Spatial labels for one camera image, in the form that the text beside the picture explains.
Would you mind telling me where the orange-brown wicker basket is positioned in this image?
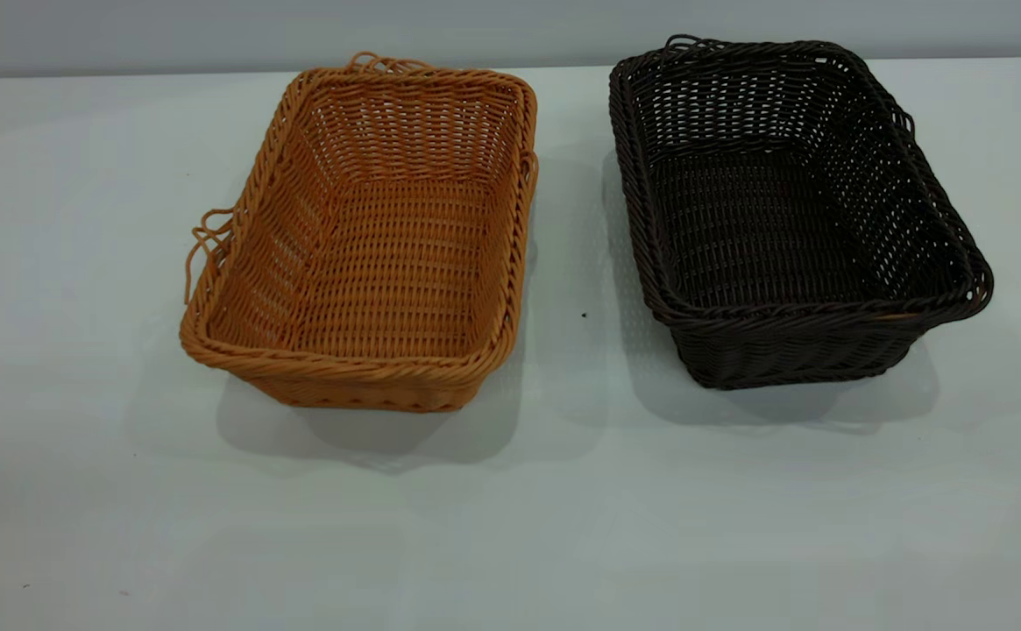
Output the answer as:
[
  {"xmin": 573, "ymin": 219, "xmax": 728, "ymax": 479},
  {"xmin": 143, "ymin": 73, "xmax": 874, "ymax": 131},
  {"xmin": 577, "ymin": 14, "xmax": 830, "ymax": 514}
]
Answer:
[{"xmin": 179, "ymin": 51, "xmax": 539, "ymax": 414}]

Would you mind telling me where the dark brown wicker basket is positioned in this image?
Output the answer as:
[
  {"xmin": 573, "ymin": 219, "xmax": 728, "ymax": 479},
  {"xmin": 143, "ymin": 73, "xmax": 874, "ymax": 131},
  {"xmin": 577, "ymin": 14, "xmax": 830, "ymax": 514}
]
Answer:
[{"xmin": 608, "ymin": 35, "xmax": 995, "ymax": 391}]

